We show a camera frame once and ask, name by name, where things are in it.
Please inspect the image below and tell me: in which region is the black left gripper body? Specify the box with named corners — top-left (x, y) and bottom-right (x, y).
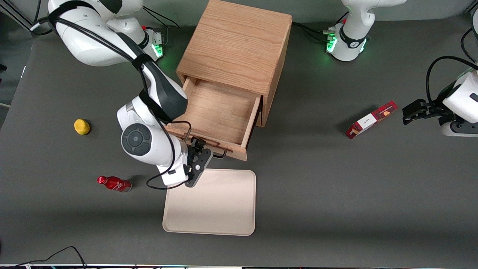
top-left (424, 98), bottom-right (454, 117)

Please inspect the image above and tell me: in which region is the wooden drawer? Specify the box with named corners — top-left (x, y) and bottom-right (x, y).
top-left (164, 77), bottom-right (263, 162)

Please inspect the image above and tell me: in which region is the wooden drawer cabinet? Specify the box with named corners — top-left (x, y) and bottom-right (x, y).
top-left (176, 0), bottom-right (293, 129)

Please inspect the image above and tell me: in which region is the beige plastic tray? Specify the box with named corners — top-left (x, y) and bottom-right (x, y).
top-left (162, 169), bottom-right (257, 236)

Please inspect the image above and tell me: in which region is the red tartan cookie box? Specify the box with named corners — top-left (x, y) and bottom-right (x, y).
top-left (346, 101), bottom-right (398, 139)

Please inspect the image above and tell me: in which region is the red bottle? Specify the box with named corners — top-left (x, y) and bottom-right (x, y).
top-left (97, 176), bottom-right (132, 193)

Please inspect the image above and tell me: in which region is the yellow lemon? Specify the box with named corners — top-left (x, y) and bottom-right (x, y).
top-left (74, 119), bottom-right (91, 135)

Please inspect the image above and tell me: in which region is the black cable on left wrist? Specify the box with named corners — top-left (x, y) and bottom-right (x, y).
top-left (426, 56), bottom-right (478, 106)

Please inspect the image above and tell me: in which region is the black looped cable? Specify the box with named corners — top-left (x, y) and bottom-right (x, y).
top-left (461, 28), bottom-right (478, 63)

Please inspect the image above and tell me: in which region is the black cable at right arm base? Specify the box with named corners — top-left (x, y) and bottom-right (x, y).
top-left (143, 7), bottom-right (180, 47)

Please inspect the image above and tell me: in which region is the black cable at arm base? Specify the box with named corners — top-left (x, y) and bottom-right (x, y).
top-left (143, 7), bottom-right (180, 47)
top-left (292, 11), bottom-right (350, 43)

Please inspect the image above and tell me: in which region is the black cable at left arm base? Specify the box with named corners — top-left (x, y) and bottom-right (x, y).
top-left (292, 11), bottom-right (350, 43)

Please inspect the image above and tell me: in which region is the thin black cable on table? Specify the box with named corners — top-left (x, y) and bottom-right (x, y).
top-left (0, 246), bottom-right (87, 269)

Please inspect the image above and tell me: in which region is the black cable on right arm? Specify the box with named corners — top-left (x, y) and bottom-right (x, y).
top-left (32, 2), bottom-right (193, 190)

